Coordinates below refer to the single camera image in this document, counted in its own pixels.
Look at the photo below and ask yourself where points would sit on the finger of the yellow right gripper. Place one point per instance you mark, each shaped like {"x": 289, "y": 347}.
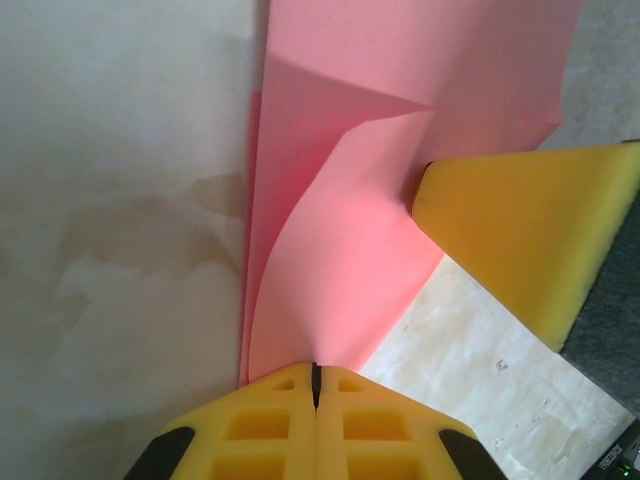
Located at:
{"x": 525, "y": 225}

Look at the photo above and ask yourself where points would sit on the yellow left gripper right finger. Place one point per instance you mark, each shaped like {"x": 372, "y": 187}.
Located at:
{"x": 332, "y": 425}

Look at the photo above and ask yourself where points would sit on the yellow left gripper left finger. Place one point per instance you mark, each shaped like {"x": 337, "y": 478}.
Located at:
{"x": 300, "y": 425}

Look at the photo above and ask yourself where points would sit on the pink paper sheet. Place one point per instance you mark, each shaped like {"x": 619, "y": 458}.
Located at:
{"x": 350, "y": 250}

